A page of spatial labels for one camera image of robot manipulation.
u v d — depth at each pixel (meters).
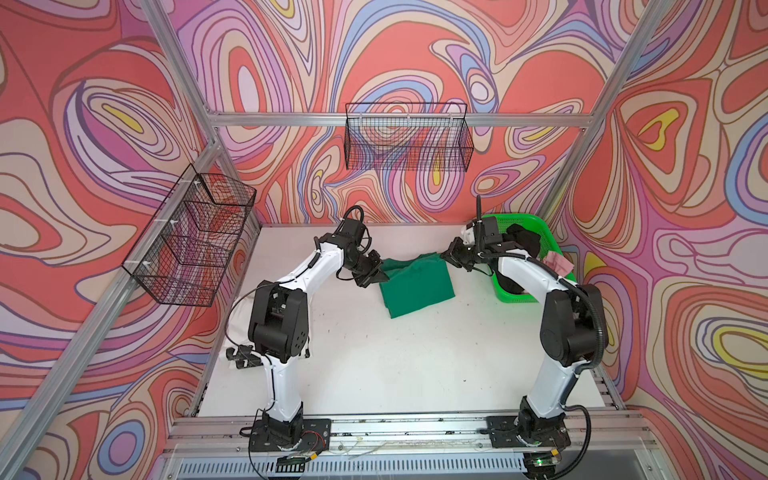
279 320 0.51
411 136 0.96
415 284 0.93
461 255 0.84
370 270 0.81
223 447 0.72
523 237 1.05
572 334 0.49
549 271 0.57
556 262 0.97
